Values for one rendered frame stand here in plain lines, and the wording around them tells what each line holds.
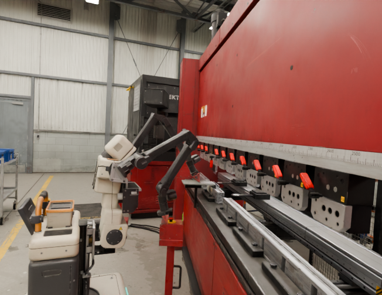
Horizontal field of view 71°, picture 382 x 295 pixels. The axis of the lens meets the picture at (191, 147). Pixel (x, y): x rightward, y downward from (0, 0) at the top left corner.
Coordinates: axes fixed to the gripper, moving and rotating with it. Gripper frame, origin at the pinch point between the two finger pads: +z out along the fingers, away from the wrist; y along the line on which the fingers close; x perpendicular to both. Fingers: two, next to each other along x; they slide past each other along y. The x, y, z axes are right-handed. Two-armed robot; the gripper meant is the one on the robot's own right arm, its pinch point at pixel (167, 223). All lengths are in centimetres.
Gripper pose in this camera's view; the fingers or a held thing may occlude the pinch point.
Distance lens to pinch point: 189.8
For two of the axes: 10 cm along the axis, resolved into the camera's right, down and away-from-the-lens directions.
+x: -0.5, -0.4, 10.0
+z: 1.9, 9.8, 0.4
